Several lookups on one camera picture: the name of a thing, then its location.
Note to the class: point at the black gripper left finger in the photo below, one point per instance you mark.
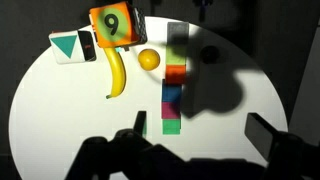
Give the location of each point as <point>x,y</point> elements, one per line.
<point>113,156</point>

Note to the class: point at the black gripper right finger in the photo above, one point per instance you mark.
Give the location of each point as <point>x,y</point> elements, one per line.
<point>286,153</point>

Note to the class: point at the orange soft cube number nine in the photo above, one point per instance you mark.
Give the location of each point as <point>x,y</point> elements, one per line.
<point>111,25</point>

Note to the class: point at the magenta wooden block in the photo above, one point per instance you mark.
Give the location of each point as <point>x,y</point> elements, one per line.
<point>171,110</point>

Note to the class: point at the blue wooden block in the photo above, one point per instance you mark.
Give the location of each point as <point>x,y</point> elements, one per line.
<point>172,93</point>

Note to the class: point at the orange wooden block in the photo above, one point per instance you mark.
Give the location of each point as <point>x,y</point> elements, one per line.
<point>175,74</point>

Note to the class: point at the lime green wooden block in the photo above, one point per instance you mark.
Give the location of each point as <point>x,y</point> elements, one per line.
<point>176,56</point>

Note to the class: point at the grey wooden block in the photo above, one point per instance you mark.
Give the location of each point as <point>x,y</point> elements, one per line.
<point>177,33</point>

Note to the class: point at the yellow banana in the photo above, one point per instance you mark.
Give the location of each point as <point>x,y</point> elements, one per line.
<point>118,73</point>

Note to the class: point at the yellow ball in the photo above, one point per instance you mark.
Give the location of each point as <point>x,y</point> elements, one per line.
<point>149,60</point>

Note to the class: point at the white soft cube teal triangle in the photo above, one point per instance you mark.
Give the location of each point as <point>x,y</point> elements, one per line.
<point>66,46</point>

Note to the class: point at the dark red ball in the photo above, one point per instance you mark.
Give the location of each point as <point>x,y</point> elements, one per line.
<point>210,55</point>

